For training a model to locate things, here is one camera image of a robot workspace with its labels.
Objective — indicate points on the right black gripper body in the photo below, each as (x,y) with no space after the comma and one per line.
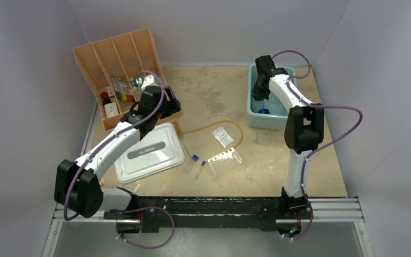
(260,92)

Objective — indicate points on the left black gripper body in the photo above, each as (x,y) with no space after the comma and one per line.
(168,107)

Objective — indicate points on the graduated cylinder blue base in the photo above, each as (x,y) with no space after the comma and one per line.
(263,111)

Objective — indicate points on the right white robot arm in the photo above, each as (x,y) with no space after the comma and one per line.
(304,129)

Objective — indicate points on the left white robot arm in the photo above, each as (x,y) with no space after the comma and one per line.
(77,182)

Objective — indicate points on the tan rubber tubing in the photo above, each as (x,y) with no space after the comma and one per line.
(181,132)

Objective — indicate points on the teal plastic bin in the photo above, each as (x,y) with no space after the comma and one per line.
(277,118)

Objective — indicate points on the white storage box lid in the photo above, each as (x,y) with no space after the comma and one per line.
(158,151)

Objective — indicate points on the small white plastic packet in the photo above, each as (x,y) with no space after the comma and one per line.
(222,136)

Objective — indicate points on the large blue-capped test tube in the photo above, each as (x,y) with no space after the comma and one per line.
(192,161)

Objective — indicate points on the pink plastic organizer rack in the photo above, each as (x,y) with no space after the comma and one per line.
(111,66)

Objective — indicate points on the small blue-capped test tube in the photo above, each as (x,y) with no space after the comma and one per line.
(200,169)

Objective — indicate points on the clear test tube rack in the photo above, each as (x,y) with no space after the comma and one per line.
(224,162)

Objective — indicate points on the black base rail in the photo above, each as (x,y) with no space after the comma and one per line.
(263,213)

